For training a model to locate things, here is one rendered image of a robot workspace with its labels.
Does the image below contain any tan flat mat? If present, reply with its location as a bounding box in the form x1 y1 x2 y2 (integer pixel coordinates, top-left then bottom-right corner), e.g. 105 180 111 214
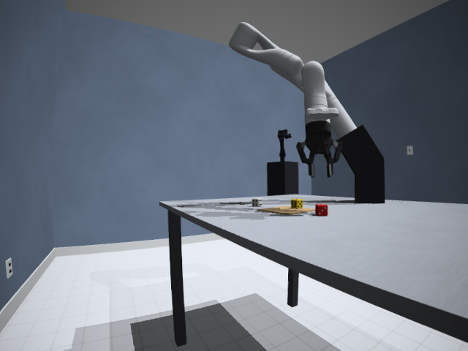
257 206 315 215

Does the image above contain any red die with white pips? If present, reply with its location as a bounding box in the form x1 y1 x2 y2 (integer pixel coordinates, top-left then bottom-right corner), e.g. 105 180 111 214
315 204 328 216

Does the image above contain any white die with black pips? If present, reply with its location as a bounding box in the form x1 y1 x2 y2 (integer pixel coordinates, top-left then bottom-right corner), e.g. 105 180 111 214
252 198 263 207

